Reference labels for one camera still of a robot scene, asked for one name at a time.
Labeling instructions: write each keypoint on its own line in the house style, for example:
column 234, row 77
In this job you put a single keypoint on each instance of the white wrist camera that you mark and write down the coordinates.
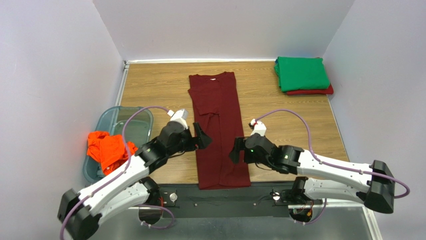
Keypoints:
column 257, row 127
column 180, row 116

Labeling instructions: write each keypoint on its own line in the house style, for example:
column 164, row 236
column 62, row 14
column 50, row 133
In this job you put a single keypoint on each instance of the red folded t shirt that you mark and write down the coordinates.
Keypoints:
column 327, row 91

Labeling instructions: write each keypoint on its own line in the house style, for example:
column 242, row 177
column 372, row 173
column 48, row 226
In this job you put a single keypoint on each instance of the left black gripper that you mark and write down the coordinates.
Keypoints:
column 195, row 138

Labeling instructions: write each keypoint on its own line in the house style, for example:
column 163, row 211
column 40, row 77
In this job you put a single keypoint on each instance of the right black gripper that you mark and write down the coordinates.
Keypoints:
column 241, row 148

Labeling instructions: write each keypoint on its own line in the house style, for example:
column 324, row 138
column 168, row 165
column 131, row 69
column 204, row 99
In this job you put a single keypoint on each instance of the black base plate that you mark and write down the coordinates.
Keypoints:
column 261, row 199

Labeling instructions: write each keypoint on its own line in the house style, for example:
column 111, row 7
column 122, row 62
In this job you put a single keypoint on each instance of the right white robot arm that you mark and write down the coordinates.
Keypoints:
column 372, row 185

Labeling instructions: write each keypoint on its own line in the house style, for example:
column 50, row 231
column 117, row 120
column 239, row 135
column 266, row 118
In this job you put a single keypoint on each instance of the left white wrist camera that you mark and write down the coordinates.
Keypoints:
column 180, row 116

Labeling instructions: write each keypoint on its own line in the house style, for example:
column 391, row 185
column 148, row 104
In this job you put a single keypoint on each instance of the orange t shirt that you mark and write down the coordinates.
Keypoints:
column 107, row 150

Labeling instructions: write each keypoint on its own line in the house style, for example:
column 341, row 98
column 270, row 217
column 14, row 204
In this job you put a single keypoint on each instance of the green folded t shirt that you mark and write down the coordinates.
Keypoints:
column 301, row 74

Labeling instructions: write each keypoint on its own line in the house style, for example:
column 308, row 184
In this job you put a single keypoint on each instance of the maroon t shirt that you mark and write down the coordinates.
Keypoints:
column 216, row 108

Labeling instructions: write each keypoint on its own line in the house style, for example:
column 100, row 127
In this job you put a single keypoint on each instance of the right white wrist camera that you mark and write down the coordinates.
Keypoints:
column 257, row 127

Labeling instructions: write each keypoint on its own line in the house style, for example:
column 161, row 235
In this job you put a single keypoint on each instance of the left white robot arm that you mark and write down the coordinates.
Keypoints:
column 82, row 212

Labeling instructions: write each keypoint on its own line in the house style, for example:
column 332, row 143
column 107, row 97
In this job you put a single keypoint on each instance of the aluminium rail frame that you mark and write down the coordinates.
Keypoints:
column 341, row 220

